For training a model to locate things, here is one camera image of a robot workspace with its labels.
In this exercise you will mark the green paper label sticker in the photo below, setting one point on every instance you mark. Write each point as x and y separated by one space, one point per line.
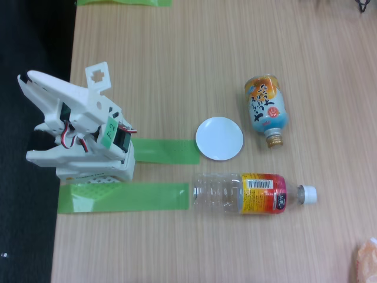
109 132

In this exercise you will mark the green tape strip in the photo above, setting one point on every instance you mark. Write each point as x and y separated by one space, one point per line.
141 196
168 151
123 2

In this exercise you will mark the white round plate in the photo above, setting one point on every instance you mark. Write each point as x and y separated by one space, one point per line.
219 138

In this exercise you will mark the orange and blue bottle can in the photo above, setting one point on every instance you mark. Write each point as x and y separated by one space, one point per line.
266 103

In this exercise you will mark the clear plastic bottle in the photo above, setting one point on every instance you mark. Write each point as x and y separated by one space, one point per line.
259 194

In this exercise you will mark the orange plastic bag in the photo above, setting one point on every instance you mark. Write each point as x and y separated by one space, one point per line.
366 262

